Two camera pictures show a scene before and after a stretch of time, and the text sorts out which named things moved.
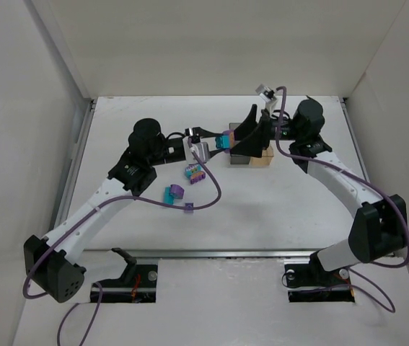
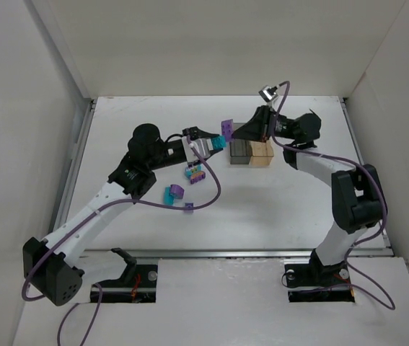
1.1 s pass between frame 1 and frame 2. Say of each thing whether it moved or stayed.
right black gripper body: stayed
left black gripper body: stayed
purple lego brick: moved
